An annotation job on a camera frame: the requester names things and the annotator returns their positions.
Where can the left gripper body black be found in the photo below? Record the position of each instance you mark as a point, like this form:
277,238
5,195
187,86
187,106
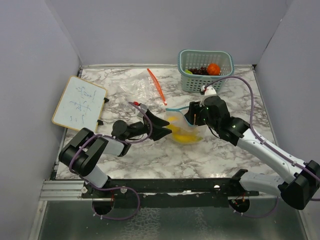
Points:
138,128

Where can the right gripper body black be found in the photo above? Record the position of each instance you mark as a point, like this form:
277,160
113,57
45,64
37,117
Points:
211,122

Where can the yellow fake lemon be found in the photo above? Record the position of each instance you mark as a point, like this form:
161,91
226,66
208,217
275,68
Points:
172,124

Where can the yellow fake banana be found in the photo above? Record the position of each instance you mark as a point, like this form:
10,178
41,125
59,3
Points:
186,139

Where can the clear bag blue zipper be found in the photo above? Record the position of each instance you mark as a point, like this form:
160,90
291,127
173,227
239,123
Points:
184,127

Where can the clear bag red zipper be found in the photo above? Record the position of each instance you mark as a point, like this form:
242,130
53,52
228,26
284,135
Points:
141,88

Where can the green fake ball fruit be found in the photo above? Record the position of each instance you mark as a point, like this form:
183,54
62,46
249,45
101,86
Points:
188,72

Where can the red fake grapes bunch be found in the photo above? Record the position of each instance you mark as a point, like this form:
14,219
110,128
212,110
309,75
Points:
199,71

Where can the orange fake pumpkin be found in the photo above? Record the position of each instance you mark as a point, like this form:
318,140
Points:
213,69

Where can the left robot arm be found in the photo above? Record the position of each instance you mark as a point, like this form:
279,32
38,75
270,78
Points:
84,150

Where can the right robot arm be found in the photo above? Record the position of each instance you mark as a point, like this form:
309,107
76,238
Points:
297,180

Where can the teal plastic basket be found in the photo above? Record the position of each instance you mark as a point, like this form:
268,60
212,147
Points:
199,58

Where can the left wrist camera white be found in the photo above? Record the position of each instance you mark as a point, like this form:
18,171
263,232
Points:
141,109

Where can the small whiteboard wooden frame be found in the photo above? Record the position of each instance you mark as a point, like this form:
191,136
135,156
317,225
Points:
80,105

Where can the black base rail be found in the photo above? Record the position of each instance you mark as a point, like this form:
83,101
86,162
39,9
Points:
168,193

